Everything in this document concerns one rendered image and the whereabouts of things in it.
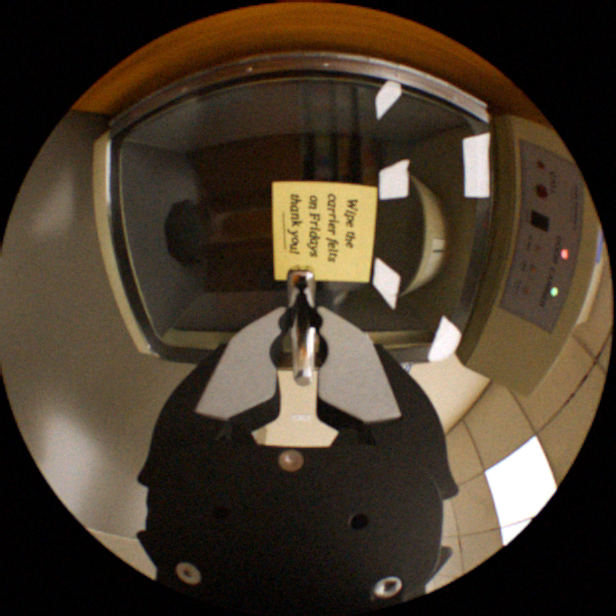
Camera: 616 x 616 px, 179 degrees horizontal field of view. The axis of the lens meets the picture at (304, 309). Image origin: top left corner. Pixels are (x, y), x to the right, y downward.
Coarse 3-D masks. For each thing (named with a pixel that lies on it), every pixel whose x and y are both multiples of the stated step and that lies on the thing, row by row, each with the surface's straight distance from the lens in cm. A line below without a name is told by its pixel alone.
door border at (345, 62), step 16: (224, 64) 22; (240, 64) 21; (256, 64) 21; (272, 64) 20; (288, 64) 20; (304, 64) 20; (320, 64) 20; (336, 64) 20; (352, 64) 21; (368, 64) 21; (400, 64) 22; (176, 80) 24; (192, 80) 23; (208, 80) 22; (224, 80) 21; (400, 80) 21; (416, 80) 22; (160, 96) 24; (176, 96) 23; (448, 96) 24; (464, 96) 26; (128, 112) 27; (144, 112) 25; (480, 112) 26; (112, 128) 29
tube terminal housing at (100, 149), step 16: (96, 144) 34; (496, 144) 29; (96, 160) 32; (496, 160) 28; (96, 176) 32; (496, 176) 27; (96, 192) 31; (496, 192) 27; (96, 208) 31; (496, 208) 27; (112, 256) 29; (112, 272) 30; (112, 288) 31; (480, 288) 27; (128, 304) 30; (128, 320) 32; (144, 352) 34
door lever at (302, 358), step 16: (288, 272) 11; (304, 272) 11; (288, 288) 11; (304, 288) 11; (288, 304) 12; (304, 304) 11; (304, 320) 12; (304, 336) 12; (304, 352) 13; (304, 368) 14; (304, 384) 15
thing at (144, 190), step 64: (128, 128) 26; (192, 128) 19; (256, 128) 17; (320, 128) 16; (384, 128) 18; (448, 128) 21; (128, 192) 23; (192, 192) 18; (256, 192) 15; (384, 192) 16; (448, 192) 19; (128, 256) 24; (192, 256) 18; (256, 256) 16; (384, 256) 16; (448, 256) 20; (192, 320) 21; (256, 320) 18; (384, 320) 19; (448, 320) 23
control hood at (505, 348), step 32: (512, 128) 28; (544, 128) 30; (512, 160) 27; (512, 192) 26; (512, 224) 25; (512, 256) 25; (576, 288) 29; (480, 320) 27; (512, 320) 27; (576, 320) 30; (480, 352) 29; (512, 352) 29; (544, 352) 30; (512, 384) 32
